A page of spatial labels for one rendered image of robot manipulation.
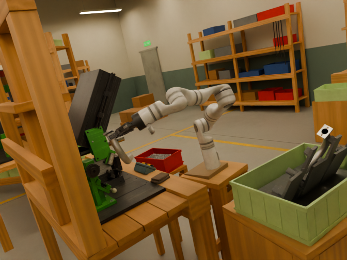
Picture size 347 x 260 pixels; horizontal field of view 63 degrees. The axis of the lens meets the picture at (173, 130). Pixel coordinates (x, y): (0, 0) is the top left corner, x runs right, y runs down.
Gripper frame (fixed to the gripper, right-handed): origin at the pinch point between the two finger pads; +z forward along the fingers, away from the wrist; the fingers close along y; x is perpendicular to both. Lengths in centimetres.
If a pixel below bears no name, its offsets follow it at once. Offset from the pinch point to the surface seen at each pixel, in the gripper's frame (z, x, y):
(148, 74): -110, -271, -951
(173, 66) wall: -184, -219, -832
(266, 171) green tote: -57, 53, -33
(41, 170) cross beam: 30.3, -2.1, 4.7
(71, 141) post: 13.4, -5.2, 9.1
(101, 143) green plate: 17, -9, -66
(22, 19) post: 3, -47, 25
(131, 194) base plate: 14, 28, -46
